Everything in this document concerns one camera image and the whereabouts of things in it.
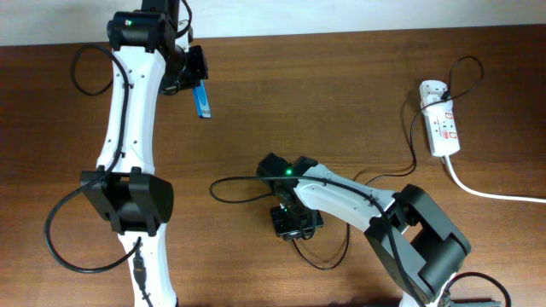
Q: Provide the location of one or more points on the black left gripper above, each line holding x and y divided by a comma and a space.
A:
200, 71

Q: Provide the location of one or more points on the blue Galaxy smartphone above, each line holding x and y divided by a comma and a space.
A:
201, 101

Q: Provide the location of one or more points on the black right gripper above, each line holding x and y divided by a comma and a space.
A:
289, 228

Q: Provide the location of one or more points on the white power strip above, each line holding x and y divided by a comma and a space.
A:
440, 123

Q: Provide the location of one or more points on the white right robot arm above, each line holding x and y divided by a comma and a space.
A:
419, 246

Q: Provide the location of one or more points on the white charger adapter plug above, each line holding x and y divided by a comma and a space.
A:
430, 101

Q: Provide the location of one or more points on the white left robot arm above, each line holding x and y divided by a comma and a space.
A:
153, 55

